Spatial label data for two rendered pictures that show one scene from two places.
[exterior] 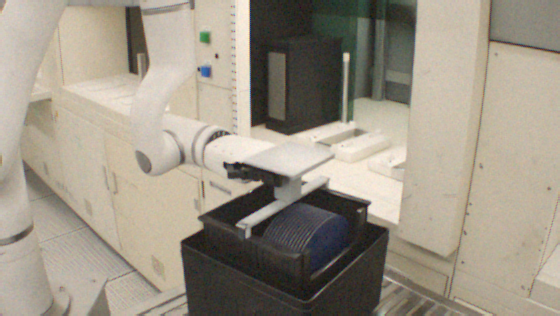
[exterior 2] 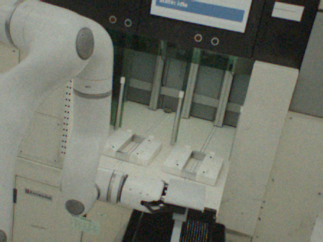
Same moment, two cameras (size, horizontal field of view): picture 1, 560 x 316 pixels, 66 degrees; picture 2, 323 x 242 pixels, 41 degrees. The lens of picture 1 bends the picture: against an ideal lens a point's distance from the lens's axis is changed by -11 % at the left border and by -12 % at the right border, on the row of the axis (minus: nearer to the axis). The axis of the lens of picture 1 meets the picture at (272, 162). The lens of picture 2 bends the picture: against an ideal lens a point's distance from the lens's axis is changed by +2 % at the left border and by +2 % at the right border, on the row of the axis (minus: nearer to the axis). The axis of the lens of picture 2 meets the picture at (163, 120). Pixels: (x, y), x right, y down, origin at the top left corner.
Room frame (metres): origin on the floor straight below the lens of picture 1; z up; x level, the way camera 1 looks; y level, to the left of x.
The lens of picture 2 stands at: (-0.01, 0.58, 1.63)
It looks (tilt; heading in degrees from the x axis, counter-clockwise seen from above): 21 degrees down; 326
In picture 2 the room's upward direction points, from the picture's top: 10 degrees clockwise
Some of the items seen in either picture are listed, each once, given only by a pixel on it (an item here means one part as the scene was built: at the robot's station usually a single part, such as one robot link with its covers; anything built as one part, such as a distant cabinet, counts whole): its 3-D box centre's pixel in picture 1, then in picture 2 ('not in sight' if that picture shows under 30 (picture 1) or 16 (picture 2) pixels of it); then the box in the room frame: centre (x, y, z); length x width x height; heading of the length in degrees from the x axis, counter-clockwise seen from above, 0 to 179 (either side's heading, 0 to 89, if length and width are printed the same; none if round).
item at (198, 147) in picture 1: (214, 147); (117, 186); (0.85, 0.11, 1.06); 0.09 x 0.03 x 0.08; 142
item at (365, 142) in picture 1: (344, 139); (131, 145); (1.38, -0.22, 0.89); 0.22 x 0.21 x 0.04; 133
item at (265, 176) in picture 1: (260, 175); (171, 208); (0.72, 0.02, 1.06); 0.07 x 0.03 x 0.03; 52
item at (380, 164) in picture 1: (420, 163); (194, 163); (1.19, -0.40, 0.89); 0.22 x 0.21 x 0.04; 133
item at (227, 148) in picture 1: (238, 155); (140, 191); (0.81, 0.06, 1.06); 0.11 x 0.10 x 0.07; 52
